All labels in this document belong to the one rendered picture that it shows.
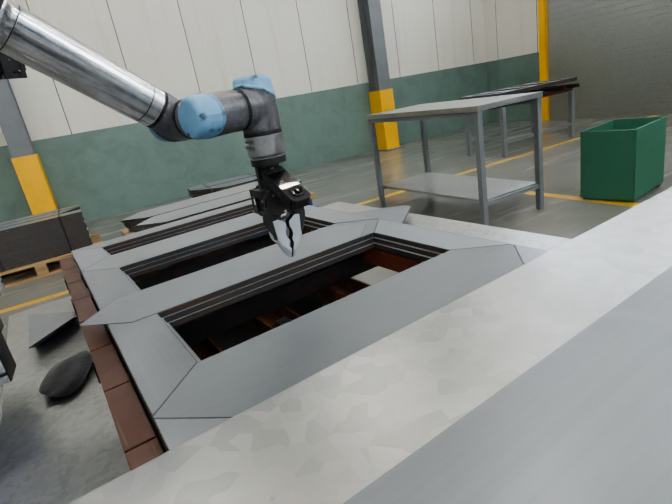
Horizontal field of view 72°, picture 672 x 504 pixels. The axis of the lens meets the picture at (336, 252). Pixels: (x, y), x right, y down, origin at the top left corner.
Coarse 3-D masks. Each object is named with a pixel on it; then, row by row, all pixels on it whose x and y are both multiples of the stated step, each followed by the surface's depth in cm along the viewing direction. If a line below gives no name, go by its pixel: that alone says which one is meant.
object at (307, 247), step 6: (300, 240) 125; (306, 240) 124; (312, 240) 123; (300, 246) 120; (306, 246) 119; (312, 246) 118; (318, 246) 117; (324, 246) 116; (330, 246) 115; (300, 252) 115; (306, 252) 114; (312, 252) 113; (318, 252) 113
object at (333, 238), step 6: (324, 228) 132; (306, 234) 129; (312, 234) 128; (318, 234) 127; (324, 234) 126; (330, 234) 125; (336, 234) 124; (342, 234) 123; (348, 234) 123; (318, 240) 122; (324, 240) 121; (330, 240) 120; (336, 240) 119; (342, 240) 118; (348, 240) 118
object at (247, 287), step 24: (216, 216) 177; (144, 240) 164; (216, 240) 144; (240, 240) 147; (360, 240) 119; (384, 240) 117; (144, 264) 133; (168, 264) 136; (288, 264) 108; (312, 264) 111; (240, 288) 102; (264, 288) 104; (168, 312) 95; (192, 312) 97
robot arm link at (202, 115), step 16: (192, 96) 78; (208, 96) 79; (224, 96) 81; (240, 96) 83; (176, 112) 85; (192, 112) 78; (208, 112) 78; (224, 112) 80; (240, 112) 83; (192, 128) 80; (208, 128) 79; (224, 128) 82; (240, 128) 85
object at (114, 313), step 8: (112, 304) 102; (120, 304) 102; (104, 312) 99; (112, 312) 98; (120, 312) 97; (96, 320) 95; (104, 320) 94; (112, 320) 94; (120, 320) 93; (128, 320) 92
